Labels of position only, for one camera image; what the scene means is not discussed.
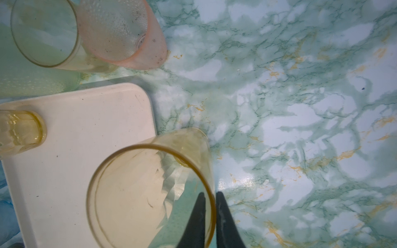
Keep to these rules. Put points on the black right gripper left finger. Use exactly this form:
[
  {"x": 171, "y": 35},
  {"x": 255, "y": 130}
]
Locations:
[{"x": 194, "y": 234}]

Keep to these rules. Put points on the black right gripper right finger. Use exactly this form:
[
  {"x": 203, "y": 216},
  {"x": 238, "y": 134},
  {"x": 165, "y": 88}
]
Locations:
[{"x": 226, "y": 231}]

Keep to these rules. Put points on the yellow glass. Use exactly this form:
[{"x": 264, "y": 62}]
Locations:
[
  {"x": 21, "y": 131},
  {"x": 142, "y": 196}
]

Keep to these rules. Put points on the frosted pink glass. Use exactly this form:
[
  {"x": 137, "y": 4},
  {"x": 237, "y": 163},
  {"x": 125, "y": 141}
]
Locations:
[{"x": 123, "y": 33}]

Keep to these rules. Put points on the beige rectangular tray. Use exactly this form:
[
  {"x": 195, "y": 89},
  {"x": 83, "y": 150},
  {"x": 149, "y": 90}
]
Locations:
[{"x": 48, "y": 184}]

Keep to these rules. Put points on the teal glass right upper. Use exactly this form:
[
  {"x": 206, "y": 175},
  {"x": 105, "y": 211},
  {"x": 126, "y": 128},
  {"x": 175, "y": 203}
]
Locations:
[{"x": 9, "y": 222}]

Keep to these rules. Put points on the frosted light green glass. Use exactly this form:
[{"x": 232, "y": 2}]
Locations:
[{"x": 21, "y": 78}]

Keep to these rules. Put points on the olive clear small glass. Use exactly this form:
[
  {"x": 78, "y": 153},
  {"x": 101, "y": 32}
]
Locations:
[{"x": 47, "y": 34}]

